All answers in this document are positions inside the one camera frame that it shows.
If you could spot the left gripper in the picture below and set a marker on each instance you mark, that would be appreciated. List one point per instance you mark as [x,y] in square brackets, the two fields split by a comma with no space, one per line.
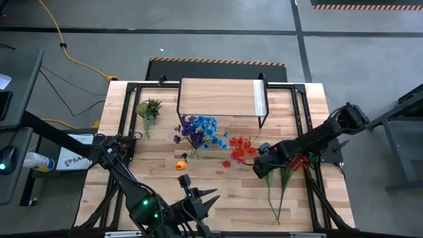
[195,215]

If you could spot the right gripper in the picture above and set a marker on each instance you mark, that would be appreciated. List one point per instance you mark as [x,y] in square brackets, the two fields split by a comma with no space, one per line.
[267,163]

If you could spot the dark pink artificial tulip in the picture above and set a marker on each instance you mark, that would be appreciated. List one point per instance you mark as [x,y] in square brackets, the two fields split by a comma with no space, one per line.
[269,180]

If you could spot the red artificial flower bunch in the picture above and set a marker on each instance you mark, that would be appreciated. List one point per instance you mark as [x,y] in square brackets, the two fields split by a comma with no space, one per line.
[287,176]
[241,152]

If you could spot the orange artificial tulip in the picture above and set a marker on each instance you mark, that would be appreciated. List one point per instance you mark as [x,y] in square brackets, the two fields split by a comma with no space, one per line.
[180,165]

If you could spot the purple artificial flower bunch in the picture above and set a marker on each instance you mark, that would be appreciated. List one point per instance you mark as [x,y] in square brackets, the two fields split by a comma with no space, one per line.
[191,132]

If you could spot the blue artificial flower bunch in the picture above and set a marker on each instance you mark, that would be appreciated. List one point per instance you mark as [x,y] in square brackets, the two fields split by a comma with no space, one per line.
[206,127]

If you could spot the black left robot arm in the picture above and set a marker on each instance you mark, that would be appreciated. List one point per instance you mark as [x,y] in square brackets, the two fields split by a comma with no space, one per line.
[132,188]

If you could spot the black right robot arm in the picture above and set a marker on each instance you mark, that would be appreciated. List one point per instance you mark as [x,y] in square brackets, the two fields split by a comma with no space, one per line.
[317,136]

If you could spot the smooth clear glass vase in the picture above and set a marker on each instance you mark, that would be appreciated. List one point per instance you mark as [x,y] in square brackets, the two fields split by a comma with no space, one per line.
[197,154]

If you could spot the black hazard-striped floor mat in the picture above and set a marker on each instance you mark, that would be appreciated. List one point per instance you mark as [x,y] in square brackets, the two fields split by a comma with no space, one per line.
[363,3]
[215,71]

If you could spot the green succulent plant in pot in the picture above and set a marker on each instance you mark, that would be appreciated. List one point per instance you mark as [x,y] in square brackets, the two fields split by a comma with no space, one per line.
[148,109]

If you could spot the dark metal stand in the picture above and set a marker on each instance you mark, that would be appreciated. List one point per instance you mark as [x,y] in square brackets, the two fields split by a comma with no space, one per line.
[393,114]

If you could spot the white cardboard box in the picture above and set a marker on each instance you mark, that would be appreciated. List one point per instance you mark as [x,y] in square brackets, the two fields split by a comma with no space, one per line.
[71,160]

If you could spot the white spray bottle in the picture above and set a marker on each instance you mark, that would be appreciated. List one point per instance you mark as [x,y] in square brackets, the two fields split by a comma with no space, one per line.
[38,162]

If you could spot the black computer mouse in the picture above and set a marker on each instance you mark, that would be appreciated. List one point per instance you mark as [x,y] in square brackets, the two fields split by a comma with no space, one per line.
[7,160]

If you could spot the black desk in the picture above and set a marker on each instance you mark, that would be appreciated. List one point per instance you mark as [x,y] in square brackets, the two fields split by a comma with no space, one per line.
[23,86]

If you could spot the black phone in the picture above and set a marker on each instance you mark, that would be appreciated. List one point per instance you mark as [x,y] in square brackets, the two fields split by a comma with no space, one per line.
[4,105]

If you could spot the white paper sheet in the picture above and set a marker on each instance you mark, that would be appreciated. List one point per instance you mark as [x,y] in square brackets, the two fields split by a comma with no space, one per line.
[4,81]

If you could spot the wooden shelf with black frame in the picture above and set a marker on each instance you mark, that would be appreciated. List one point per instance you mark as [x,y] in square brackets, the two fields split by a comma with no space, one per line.
[218,97]

